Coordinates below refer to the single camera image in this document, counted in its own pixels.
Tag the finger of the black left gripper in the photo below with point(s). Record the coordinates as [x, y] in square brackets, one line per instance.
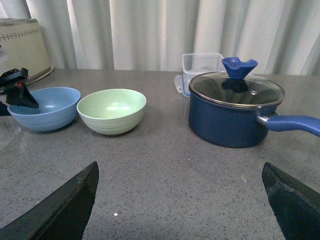
[13, 85]

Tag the blue container lid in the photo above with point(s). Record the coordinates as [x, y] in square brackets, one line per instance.
[182, 84]

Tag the dark blue saucepan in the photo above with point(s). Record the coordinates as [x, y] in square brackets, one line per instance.
[235, 127]

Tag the clear plastic food container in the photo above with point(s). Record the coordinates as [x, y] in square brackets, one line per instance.
[197, 63]

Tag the cream two-slot toaster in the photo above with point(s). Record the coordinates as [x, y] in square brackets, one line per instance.
[22, 46]

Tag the blue bowl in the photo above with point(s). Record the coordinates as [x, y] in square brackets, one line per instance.
[57, 108]

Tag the green bowl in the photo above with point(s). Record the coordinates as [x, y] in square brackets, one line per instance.
[112, 111]

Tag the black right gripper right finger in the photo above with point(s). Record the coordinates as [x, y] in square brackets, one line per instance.
[295, 205]

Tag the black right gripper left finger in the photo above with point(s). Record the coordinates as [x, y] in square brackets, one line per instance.
[63, 215]

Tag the glass pot lid blue knob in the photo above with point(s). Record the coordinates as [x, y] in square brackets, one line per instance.
[236, 87]

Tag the white curtain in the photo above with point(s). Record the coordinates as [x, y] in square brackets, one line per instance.
[283, 36]

